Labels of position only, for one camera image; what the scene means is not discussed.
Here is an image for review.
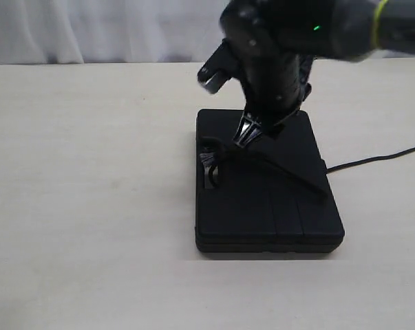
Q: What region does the black rope with loop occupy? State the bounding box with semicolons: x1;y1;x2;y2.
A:
198;136;415;192

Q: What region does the black plastic carry case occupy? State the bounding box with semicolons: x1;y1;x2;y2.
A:
195;109;345;253

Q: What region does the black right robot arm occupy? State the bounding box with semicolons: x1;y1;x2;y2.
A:
198;1;415;187

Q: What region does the white backdrop curtain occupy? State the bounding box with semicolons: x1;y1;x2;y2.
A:
0;0;415;65

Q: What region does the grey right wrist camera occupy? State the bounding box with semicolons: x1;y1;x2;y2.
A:
197;39;240;94

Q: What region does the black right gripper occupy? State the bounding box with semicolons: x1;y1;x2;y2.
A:
231;51;332;204

